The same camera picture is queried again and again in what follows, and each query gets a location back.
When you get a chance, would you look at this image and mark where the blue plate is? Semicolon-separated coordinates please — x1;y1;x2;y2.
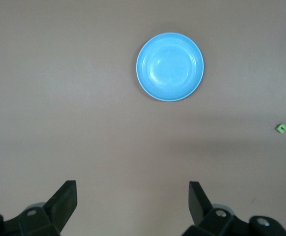
136;32;205;102

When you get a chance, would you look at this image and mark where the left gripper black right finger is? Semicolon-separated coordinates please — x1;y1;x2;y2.
182;181;286;236

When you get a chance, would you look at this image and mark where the brown table cover sheet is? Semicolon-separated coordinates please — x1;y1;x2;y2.
0;0;286;236

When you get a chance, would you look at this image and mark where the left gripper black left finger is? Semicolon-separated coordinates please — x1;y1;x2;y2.
0;180;78;236

